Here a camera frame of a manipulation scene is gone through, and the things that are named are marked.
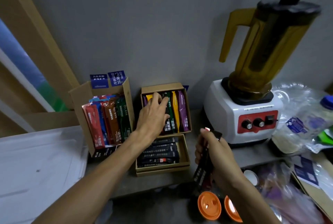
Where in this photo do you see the stack of black coffee sticks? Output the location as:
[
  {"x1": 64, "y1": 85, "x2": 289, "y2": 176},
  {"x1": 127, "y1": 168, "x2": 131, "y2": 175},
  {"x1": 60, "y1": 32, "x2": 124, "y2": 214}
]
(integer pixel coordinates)
[{"x1": 137, "y1": 137, "x2": 180, "y2": 168}]

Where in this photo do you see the purple plastic bag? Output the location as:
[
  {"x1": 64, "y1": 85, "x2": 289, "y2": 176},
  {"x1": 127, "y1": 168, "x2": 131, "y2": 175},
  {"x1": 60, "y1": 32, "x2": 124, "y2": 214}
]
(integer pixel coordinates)
[{"x1": 244, "y1": 161, "x2": 324, "y2": 224}]

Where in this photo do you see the brown stick packet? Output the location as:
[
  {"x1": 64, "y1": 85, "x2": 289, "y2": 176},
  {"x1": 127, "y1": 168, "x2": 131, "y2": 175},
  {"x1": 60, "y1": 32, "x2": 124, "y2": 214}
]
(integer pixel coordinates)
[{"x1": 102, "y1": 98, "x2": 123, "y2": 145}]

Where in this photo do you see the person's right forearm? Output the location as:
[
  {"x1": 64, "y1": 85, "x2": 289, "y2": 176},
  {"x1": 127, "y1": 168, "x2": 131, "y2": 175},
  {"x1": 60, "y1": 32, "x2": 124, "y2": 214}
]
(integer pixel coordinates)
[{"x1": 215, "y1": 176, "x2": 282, "y2": 224}]

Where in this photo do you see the white plastic tray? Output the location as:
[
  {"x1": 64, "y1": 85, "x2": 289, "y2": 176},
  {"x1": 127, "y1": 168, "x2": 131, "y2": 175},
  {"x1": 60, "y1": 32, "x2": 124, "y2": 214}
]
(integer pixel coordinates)
[{"x1": 0, "y1": 126, "x2": 89, "y2": 224}]

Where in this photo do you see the clear plastic bag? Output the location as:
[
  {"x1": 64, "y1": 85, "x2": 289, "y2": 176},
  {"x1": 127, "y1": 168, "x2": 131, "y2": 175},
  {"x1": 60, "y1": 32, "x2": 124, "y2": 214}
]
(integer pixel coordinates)
[{"x1": 270, "y1": 83, "x2": 333, "y2": 154}]

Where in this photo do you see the dark green stick packet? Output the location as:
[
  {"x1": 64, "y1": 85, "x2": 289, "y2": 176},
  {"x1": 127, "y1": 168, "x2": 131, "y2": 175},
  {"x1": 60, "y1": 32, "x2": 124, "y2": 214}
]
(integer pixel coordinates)
[{"x1": 115, "y1": 96, "x2": 132, "y2": 141}]

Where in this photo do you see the open tall cardboard box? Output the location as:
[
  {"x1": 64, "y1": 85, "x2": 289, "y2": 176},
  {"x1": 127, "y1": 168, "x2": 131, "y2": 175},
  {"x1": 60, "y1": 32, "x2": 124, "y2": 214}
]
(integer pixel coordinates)
[{"x1": 68, "y1": 77, "x2": 136, "y2": 157}]

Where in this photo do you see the blue printed card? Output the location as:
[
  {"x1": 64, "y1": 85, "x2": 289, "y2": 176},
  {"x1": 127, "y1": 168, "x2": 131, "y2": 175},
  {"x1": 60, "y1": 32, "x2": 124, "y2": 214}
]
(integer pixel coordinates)
[
  {"x1": 107, "y1": 70, "x2": 126, "y2": 87},
  {"x1": 90, "y1": 74, "x2": 109, "y2": 89}
]

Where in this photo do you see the purple stick packet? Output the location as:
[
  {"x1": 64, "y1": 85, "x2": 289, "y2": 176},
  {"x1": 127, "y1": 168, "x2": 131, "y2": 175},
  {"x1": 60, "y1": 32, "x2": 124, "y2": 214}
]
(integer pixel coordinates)
[{"x1": 177, "y1": 90, "x2": 190, "y2": 132}]

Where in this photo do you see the person's left forearm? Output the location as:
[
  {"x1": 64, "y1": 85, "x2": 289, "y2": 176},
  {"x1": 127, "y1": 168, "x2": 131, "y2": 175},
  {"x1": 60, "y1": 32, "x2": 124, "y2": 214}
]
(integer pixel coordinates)
[{"x1": 31, "y1": 129, "x2": 157, "y2": 224}]

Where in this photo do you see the amber blender jar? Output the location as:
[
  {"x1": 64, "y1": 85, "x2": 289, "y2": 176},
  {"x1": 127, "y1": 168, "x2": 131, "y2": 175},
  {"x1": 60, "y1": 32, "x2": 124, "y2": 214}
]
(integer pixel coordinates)
[{"x1": 219, "y1": 0, "x2": 322, "y2": 102}]

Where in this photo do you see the red stick packet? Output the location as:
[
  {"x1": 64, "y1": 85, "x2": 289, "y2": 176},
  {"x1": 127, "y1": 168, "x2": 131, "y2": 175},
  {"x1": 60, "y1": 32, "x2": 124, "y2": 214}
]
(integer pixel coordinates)
[{"x1": 82, "y1": 102, "x2": 106, "y2": 149}]

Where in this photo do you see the wooden frame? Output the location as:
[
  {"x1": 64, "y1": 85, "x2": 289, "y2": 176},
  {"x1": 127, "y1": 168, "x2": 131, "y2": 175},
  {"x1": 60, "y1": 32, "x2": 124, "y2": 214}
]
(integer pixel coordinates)
[{"x1": 0, "y1": 0, "x2": 80, "y2": 138}]

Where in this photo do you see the person's left hand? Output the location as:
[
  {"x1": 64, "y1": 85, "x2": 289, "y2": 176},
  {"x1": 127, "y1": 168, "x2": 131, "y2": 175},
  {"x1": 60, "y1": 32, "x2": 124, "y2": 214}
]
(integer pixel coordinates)
[{"x1": 135, "y1": 92, "x2": 171, "y2": 142}]

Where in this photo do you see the black blender lid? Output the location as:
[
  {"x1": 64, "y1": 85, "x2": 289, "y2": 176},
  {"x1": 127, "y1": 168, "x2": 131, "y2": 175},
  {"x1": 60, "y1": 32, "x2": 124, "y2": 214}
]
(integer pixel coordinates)
[{"x1": 257, "y1": 0, "x2": 322, "y2": 15}]

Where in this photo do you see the orange round lid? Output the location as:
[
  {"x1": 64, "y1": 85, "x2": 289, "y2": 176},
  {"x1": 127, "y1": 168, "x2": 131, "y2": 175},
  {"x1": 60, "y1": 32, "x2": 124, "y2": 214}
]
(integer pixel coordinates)
[
  {"x1": 224, "y1": 195, "x2": 244, "y2": 223},
  {"x1": 197, "y1": 191, "x2": 222, "y2": 221}
]

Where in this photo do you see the small white cup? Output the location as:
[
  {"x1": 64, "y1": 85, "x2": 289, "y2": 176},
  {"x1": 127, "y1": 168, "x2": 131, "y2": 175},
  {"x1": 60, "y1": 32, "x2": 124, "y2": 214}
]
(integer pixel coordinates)
[{"x1": 243, "y1": 170, "x2": 260, "y2": 187}]

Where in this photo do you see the flat cardboard box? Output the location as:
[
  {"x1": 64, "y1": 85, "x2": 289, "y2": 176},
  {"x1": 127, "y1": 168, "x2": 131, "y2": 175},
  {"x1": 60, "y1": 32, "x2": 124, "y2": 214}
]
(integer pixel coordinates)
[{"x1": 289, "y1": 150, "x2": 333, "y2": 224}]

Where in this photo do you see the bundle of black stick packets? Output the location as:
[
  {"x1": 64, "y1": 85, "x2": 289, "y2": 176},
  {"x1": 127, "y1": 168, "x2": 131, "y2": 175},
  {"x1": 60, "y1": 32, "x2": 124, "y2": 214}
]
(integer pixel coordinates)
[{"x1": 193, "y1": 130, "x2": 223, "y2": 191}]

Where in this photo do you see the blue and white leaflet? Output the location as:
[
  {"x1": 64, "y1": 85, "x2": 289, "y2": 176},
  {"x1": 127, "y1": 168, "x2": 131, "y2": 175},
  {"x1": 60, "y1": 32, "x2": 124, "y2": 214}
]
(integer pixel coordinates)
[{"x1": 293, "y1": 155, "x2": 321, "y2": 188}]

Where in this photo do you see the white blender base red panel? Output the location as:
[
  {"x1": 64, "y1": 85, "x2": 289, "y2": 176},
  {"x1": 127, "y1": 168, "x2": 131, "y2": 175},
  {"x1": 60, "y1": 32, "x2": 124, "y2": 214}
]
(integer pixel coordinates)
[{"x1": 203, "y1": 77, "x2": 284, "y2": 149}]

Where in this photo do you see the clear bottle with blue cap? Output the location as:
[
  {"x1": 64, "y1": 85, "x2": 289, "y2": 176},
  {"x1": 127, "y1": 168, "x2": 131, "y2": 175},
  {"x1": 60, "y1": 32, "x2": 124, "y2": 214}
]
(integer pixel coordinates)
[{"x1": 270, "y1": 95, "x2": 333, "y2": 155}]

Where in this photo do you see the person's right hand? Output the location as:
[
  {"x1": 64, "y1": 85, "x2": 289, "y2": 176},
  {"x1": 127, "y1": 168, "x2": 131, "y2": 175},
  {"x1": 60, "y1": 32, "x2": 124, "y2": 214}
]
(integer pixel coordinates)
[{"x1": 195, "y1": 127, "x2": 244, "y2": 191}]

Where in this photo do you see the kraft paper box lid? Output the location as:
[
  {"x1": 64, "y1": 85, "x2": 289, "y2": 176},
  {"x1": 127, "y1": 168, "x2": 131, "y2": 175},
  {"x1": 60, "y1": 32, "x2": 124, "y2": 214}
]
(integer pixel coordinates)
[{"x1": 135, "y1": 134, "x2": 191, "y2": 177}]

